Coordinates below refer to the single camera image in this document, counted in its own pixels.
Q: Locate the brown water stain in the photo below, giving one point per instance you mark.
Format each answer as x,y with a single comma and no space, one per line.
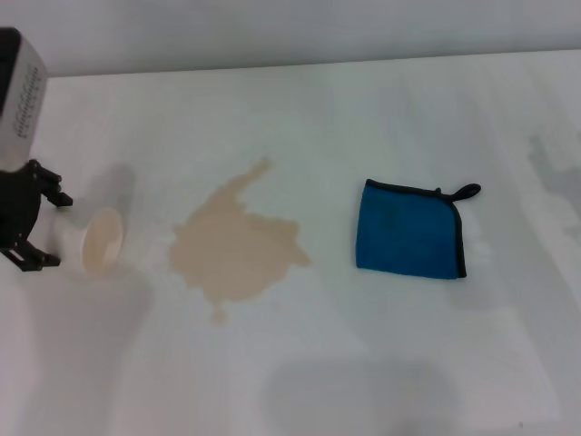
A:
231,250

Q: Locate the white paper cup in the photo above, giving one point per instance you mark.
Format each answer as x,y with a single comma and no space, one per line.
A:
102,240

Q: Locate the blue rag with black trim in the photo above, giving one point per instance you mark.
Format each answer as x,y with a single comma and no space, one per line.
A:
404,231

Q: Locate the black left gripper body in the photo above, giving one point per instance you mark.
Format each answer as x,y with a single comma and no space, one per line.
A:
18,204

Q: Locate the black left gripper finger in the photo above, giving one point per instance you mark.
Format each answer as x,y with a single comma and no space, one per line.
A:
34,261
51,184

